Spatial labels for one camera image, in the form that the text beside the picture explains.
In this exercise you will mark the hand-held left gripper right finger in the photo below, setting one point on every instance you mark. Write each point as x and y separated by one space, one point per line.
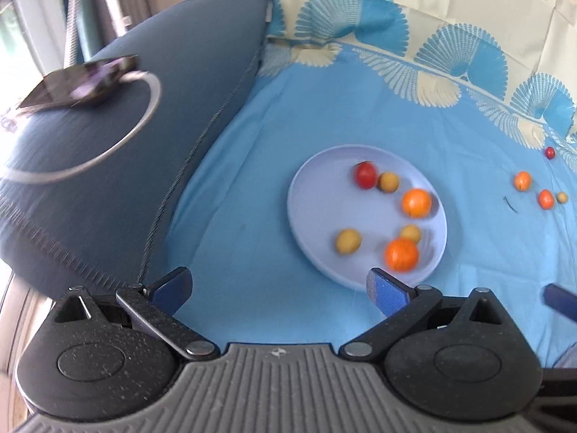
387 291

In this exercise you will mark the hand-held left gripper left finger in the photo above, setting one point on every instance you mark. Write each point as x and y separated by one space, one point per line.
173 291

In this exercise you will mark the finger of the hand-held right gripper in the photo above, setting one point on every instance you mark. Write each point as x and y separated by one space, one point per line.
561 298

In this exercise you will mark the orange kumquat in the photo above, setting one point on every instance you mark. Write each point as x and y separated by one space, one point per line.
416 203
522 181
401 255

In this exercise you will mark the small yellow plum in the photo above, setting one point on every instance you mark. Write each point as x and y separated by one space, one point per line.
348 241
561 197
388 182
410 232

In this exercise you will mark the lavender plastic plate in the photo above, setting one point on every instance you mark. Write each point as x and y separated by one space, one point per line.
324 198

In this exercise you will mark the pale blue cloth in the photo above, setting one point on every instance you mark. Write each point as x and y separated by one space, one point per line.
564 358

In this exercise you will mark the orange tomato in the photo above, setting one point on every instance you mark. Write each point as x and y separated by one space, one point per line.
546 199

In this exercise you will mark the dark thin stem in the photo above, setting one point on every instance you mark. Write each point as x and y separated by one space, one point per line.
510 204

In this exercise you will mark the small red cherry tomato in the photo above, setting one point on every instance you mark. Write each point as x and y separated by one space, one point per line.
550 152

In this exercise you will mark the blue fan-print bedsheet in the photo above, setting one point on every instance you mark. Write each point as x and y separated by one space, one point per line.
270 135

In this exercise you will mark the black smartphone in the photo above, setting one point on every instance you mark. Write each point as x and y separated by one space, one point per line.
76 83

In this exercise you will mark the blue fabric sofa armrest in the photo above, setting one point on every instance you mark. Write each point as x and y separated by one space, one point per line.
180 54

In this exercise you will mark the white window frame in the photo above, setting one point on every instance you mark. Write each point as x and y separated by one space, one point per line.
36 9

